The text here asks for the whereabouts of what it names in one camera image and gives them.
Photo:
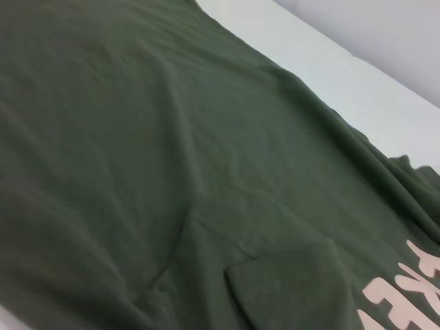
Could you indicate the dark green FREE T-shirt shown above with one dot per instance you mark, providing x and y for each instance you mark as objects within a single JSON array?
[{"x": 172, "y": 154}]

